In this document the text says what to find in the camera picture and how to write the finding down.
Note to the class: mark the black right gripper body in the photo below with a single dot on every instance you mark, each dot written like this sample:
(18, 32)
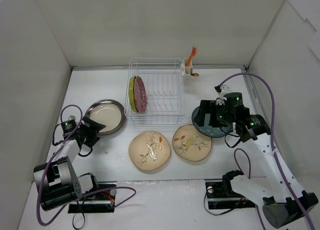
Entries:
(211, 113)

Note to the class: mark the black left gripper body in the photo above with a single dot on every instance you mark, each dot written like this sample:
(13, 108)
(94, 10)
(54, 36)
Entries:
(90, 129)

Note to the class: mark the brown rimmed cream plate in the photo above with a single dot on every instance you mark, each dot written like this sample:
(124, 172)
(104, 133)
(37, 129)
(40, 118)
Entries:
(107, 112)

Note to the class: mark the pink polka dot plate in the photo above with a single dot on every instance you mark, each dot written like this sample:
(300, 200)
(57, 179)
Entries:
(139, 95)

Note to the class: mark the green polka dot plate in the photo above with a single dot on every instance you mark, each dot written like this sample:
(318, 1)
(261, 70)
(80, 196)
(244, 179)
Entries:
(131, 94)

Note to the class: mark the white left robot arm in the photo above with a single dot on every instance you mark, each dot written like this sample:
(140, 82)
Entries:
(57, 178)

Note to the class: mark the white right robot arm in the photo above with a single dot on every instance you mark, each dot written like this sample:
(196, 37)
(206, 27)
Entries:
(286, 200)

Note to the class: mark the dark teal plate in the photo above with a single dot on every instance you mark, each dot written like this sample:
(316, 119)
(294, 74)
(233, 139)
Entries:
(207, 130)

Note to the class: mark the beige bird plate right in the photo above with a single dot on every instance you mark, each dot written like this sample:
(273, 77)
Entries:
(190, 144)

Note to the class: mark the beige bird plate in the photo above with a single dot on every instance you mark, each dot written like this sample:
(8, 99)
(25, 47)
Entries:
(190, 144)
(149, 150)

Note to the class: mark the white cutlery holder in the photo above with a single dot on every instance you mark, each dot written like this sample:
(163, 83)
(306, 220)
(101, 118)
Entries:
(187, 69)

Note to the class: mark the orange plastic fork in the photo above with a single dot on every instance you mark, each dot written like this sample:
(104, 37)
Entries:
(193, 53)

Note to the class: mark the beige bird plate left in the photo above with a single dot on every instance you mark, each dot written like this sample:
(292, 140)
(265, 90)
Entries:
(149, 150)

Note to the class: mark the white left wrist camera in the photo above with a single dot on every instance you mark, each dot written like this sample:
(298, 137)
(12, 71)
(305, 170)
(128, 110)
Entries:
(71, 117)

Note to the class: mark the white wire dish rack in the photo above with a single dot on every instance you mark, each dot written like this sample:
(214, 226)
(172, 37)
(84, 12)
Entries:
(164, 85)

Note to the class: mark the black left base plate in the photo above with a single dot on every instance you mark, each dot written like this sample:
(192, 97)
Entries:
(99, 203)

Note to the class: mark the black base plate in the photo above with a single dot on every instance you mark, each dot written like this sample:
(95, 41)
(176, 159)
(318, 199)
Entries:
(217, 198)
(99, 203)

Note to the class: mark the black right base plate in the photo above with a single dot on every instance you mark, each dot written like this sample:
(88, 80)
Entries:
(217, 198)

